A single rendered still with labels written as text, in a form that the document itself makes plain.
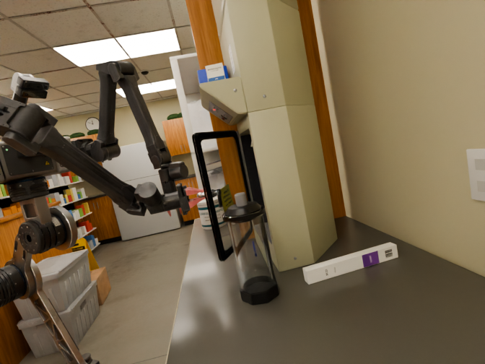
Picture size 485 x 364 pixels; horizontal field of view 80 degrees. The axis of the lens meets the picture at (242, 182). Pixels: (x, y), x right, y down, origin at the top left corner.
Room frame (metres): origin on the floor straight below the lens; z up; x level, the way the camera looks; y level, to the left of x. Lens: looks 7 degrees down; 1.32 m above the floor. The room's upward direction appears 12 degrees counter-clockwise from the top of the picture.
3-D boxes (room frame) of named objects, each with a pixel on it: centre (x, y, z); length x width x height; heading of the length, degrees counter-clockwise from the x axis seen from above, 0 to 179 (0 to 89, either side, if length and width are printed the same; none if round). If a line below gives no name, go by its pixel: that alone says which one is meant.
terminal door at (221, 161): (0.98, 0.05, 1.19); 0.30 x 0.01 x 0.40; 155
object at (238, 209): (0.71, 0.01, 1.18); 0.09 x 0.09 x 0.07
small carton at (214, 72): (0.89, 0.01, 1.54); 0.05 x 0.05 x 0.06; 88
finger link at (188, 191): (0.96, 0.16, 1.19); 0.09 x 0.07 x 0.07; 95
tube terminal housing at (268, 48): (0.98, -0.16, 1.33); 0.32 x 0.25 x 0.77; 6
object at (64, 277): (2.45, 1.79, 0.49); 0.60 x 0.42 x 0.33; 6
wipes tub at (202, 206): (1.51, 0.20, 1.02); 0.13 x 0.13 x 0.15
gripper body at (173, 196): (0.95, 0.23, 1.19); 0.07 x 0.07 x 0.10; 5
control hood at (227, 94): (0.96, 0.02, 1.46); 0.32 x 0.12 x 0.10; 6
